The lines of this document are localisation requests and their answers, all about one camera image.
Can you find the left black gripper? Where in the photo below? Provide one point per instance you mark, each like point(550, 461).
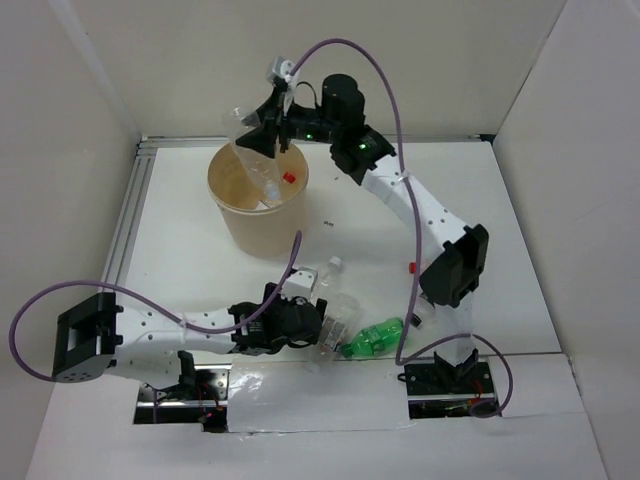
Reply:
point(270, 290)

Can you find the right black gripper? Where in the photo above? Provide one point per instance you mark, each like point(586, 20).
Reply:
point(263, 138)

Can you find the clear ribbed bottle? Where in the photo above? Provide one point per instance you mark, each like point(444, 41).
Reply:
point(262, 171)

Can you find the clear bottle printed label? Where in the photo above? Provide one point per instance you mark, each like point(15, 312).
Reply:
point(341, 320)

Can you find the large crushed clear bottle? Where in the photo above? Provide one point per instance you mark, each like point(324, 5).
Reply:
point(327, 283)

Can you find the green Sprite bottle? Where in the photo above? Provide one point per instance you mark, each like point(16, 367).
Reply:
point(374, 340)

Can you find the clear bottle black label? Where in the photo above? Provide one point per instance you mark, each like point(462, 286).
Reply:
point(423, 313)

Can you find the small clear red-cap bottle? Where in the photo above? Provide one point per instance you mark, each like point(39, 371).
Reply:
point(289, 177)

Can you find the clear cola bottle red cap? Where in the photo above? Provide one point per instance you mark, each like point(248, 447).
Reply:
point(421, 267)

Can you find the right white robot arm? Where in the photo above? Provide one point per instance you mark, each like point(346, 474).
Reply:
point(453, 253)

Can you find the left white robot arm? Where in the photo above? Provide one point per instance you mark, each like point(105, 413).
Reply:
point(98, 336)

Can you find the beige round bin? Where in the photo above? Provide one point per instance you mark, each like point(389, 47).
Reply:
point(257, 226)

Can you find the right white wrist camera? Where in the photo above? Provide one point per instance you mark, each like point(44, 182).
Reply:
point(281, 72)

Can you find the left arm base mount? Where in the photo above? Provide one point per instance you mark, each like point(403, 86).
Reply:
point(201, 398)

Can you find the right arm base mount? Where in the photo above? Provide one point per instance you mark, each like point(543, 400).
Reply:
point(437, 389)

